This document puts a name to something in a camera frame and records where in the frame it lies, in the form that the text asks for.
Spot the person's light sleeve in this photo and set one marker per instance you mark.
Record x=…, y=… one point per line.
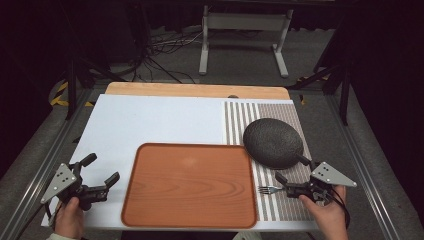
x=61, y=237

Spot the striped placemat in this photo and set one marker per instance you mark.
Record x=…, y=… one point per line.
x=283, y=206

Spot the aluminium rail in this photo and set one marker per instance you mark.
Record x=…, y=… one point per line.
x=36, y=176
x=360, y=160

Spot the black tripod stand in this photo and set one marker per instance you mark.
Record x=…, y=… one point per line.
x=71, y=86
x=345, y=90

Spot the person's right hand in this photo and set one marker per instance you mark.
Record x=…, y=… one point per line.
x=330, y=216

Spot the person's left hand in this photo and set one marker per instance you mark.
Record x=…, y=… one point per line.
x=69, y=218

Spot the brown wood-grain tray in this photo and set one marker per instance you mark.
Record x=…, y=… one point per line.
x=190, y=186

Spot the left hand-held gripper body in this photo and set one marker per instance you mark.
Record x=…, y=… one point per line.
x=60, y=181

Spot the white metal stand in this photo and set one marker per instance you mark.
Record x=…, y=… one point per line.
x=246, y=21

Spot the dark grey speckled oval plate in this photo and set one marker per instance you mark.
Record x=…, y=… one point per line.
x=271, y=143

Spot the white table mat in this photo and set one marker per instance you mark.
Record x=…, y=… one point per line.
x=150, y=120

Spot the silver fork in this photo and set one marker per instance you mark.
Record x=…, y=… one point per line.
x=266, y=190

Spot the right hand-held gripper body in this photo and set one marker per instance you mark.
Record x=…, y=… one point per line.
x=328, y=175

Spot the yellow black hazard tape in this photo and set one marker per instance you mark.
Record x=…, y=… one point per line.
x=56, y=99

